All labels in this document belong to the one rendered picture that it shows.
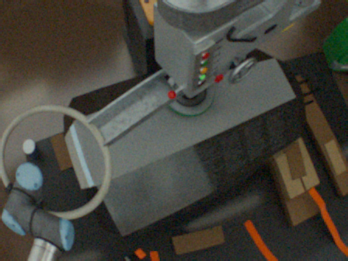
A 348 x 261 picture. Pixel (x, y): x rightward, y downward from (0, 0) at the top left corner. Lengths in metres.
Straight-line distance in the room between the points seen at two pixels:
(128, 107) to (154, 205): 0.52
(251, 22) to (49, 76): 1.88
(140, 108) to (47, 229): 0.77
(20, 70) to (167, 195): 1.71
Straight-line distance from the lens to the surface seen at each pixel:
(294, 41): 3.22
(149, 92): 1.67
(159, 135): 1.87
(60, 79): 2.99
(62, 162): 2.73
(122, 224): 1.98
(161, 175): 1.88
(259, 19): 1.52
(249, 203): 2.65
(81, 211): 1.44
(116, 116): 1.64
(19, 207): 1.12
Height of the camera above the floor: 2.58
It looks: 71 degrees down
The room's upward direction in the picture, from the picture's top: 2 degrees clockwise
